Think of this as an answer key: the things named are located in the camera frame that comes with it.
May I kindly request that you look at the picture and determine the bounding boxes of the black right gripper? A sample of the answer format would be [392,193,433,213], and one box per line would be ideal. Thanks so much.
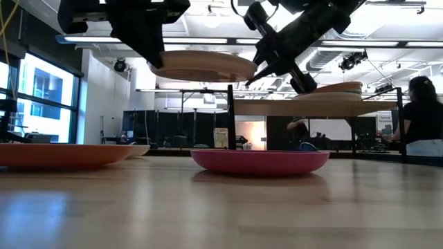
[244,2,351,94]

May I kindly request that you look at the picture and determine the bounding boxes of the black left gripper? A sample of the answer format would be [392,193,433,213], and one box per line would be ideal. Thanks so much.
[57,0,191,69]

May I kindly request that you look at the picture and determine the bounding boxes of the peach plastic plate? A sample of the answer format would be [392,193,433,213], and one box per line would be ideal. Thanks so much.
[148,50,258,84]
[312,81,364,91]

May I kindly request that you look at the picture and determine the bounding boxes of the tan plates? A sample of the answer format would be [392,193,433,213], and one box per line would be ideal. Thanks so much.
[293,91,363,102]

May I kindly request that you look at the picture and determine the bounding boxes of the magenta pink plastic plate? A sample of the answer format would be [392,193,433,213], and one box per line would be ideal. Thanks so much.
[190,149,331,176]

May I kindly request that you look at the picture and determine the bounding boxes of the white plastic plate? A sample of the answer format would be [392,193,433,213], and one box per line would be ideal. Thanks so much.
[125,144,152,160]

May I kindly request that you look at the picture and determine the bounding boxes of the orange-red plastic plate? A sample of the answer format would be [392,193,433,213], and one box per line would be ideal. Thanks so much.
[0,142,134,169]

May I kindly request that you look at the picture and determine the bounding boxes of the long ceiling light bar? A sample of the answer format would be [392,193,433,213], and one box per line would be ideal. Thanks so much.
[55,34,443,48]

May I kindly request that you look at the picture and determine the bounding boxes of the low strip light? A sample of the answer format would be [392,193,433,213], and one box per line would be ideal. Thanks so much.
[136,88,229,93]

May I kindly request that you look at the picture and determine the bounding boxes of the black partition curtain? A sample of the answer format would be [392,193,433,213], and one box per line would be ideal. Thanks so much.
[121,109,230,149]
[265,116,290,151]

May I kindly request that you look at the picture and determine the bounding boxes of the person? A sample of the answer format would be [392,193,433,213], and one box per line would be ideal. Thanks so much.
[391,75,443,158]
[286,116,311,151]

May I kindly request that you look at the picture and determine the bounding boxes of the yellow poster sign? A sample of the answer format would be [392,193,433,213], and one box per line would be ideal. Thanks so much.
[213,127,229,149]

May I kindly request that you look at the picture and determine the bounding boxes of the white board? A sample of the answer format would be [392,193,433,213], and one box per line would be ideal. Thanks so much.
[309,119,352,141]

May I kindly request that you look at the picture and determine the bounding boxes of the large window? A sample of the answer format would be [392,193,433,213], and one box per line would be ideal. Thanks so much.
[0,51,81,145]

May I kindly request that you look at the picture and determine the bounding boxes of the white teal banner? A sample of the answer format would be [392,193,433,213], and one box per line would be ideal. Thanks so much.
[376,112,394,139]

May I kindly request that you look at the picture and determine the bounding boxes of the black equipment stand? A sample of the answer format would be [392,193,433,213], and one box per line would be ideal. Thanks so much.
[0,78,20,143]

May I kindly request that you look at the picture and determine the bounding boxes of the silver ventilation duct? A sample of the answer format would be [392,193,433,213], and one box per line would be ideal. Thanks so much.
[306,48,343,72]

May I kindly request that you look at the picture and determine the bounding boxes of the thin yellow cord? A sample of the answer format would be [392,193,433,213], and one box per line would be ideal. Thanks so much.
[0,0,21,101]

